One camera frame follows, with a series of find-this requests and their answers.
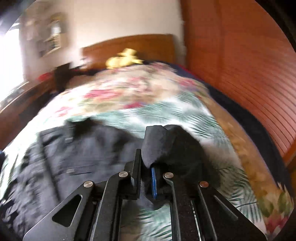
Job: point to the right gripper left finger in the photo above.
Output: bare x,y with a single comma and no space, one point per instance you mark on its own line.
133,168

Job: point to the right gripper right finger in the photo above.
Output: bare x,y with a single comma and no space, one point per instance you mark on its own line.
160,188

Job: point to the dark grey jacket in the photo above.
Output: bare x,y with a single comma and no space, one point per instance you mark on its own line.
62,158

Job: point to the floral quilt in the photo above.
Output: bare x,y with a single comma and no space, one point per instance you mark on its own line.
253,176

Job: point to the palm leaf bedspread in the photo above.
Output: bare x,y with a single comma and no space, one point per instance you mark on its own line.
46,120

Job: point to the yellow plush toy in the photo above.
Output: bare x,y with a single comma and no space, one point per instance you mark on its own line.
125,58

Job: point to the dark wooden chair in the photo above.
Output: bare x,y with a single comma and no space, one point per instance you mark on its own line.
62,74

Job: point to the wooden headboard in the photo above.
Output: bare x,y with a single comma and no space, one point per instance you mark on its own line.
150,47

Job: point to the wooden desk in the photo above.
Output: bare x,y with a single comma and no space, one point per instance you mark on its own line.
16,115

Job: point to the red bowl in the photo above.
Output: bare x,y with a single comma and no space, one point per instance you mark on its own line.
45,77

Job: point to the wooden louvred wardrobe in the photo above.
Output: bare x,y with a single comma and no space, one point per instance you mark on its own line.
239,49

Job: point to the white wall shelf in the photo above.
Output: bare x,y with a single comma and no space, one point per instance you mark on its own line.
47,34

